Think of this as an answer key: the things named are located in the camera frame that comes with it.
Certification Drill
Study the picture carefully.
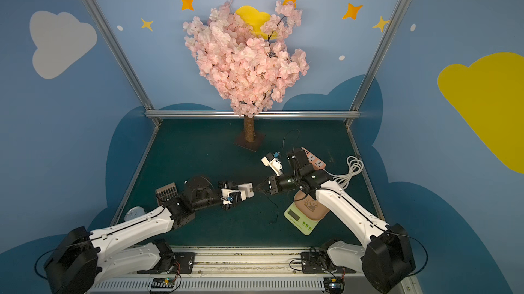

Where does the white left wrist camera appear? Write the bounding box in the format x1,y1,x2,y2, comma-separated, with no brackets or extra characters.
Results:
221,188,242,209

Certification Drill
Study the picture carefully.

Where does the aluminium table rail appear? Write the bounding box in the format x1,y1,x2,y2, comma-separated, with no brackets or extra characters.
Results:
346,122,397,225
109,126,160,227

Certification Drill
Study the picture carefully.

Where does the green electronic kitchen scale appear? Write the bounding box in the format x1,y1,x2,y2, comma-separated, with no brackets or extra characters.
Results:
284,203,319,235

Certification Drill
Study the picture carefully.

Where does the brown slotted spatula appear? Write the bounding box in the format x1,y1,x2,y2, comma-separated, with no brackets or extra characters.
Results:
155,182,178,206

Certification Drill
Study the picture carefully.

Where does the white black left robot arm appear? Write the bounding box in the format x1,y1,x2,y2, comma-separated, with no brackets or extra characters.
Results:
44,176,253,293

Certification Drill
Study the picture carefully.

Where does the aluminium corner post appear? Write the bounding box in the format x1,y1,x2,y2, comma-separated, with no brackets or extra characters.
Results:
81,0,154,111
345,0,412,130

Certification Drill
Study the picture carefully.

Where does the white coiled power strip cord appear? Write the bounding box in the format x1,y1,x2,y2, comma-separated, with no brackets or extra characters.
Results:
327,155,365,190

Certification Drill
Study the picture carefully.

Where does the pink square panda bowl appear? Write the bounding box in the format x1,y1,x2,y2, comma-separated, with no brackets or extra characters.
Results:
293,190,330,220

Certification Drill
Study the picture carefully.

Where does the white USB power adapter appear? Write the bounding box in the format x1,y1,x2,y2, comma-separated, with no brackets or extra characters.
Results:
237,183,254,201

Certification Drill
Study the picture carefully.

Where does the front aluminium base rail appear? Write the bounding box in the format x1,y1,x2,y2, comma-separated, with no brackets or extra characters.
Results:
67,245,424,294

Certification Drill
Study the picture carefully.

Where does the horizontal aluminium back rail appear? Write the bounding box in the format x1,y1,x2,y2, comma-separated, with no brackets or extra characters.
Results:
145,109,361,121

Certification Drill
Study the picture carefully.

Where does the right side aluminium table rail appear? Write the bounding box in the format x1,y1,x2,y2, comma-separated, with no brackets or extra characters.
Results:
346,122,397,225

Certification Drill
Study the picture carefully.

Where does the left aluminium corner post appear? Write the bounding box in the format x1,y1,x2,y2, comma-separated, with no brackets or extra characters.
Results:
81,0,154,111

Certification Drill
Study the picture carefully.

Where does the right aluminium corner post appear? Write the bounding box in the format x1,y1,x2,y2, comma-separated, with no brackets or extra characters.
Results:
345,0,412,130

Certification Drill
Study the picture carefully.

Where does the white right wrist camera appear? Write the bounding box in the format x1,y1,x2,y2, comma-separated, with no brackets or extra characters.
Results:
261,152,283,176

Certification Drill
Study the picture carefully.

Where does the pink blossom artificial tree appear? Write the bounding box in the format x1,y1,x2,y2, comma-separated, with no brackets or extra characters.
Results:
183,0,310,143

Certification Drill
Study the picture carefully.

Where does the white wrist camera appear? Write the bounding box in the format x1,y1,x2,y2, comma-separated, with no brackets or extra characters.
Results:
221,188,242,209
261,152,283,176

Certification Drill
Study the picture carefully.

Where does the dark metal tree base plate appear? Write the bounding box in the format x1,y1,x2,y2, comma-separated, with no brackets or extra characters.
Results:
235,130,266,152

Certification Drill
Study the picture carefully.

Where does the black USB charging cable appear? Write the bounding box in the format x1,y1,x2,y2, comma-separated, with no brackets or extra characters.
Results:
258,190,281,225

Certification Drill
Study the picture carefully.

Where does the left side aluminium table rail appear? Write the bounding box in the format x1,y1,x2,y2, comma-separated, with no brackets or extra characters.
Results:
109,126,160,227

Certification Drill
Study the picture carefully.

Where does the pink white power strip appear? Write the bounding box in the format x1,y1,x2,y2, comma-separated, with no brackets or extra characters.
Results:
302,148,326,170

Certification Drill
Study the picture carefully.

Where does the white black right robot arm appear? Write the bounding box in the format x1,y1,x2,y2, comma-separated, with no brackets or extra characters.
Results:
254,149,416,293

